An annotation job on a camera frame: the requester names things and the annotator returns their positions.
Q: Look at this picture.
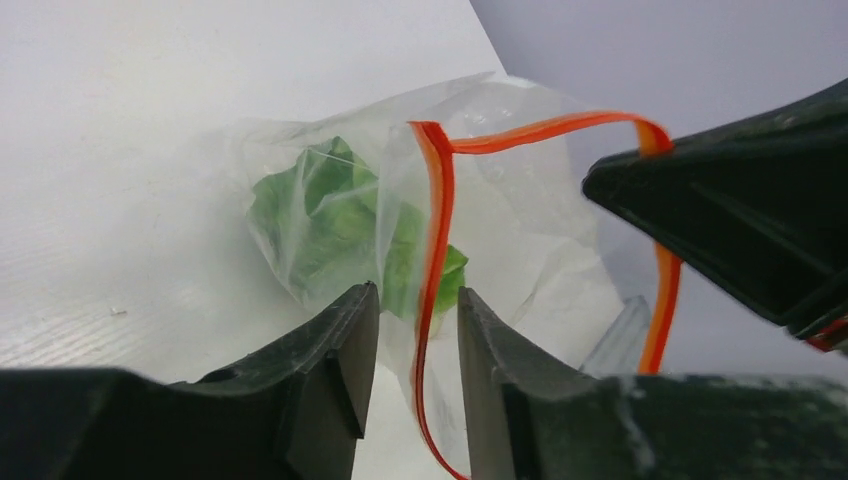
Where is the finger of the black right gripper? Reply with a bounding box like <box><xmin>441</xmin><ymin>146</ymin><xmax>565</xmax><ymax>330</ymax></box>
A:
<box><xmin>582</xmin><ymin>82</ymin><xmax>847</xmax><ymax>352</ymax></box>

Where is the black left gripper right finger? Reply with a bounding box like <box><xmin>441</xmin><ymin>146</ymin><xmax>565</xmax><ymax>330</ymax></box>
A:
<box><xmin>457</xmin><ymin>288</ymin><xmax>847</xmax><ymax>480</ymax></box>

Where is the clear orange-zip bag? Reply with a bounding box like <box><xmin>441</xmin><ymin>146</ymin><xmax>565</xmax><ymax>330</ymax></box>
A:
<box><xmin>228</xmin><ymin>74</ymin><xmax>681</xmax><ymax>479</ymax></box>

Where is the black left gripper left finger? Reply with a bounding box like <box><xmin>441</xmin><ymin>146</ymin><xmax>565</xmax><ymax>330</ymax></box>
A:
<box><xmin>1</xmin><ymin>283</ymin><xmax>380</xmax><ymax>479</ymax></box>

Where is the green lettuce head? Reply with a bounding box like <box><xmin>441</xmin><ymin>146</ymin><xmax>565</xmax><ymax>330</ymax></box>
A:
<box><xmin>247</xmin><ymin>136</ymin><xmax>428</xmax><ymax>321</ymax></box>

